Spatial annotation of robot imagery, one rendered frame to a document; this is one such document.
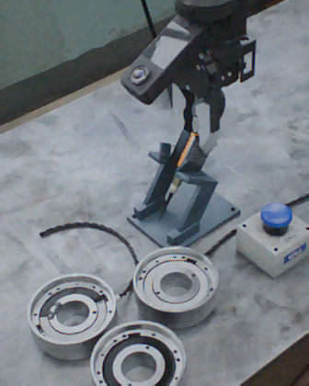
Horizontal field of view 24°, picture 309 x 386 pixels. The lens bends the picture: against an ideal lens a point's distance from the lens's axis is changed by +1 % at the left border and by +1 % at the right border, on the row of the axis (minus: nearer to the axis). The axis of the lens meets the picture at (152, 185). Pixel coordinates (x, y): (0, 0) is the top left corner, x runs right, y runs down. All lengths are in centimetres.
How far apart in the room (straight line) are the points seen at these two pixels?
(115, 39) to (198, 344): 207
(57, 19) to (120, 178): 160
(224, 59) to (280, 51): 51
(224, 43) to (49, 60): 183
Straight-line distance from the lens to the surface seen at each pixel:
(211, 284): 88
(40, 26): 260
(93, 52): 278
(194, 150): 93
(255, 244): 92
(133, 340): 84
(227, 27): 87
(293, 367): 116
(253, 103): 122
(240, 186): 106
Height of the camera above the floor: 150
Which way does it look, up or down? 41 degrees down
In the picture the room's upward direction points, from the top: 4 degrees counter-clockwise
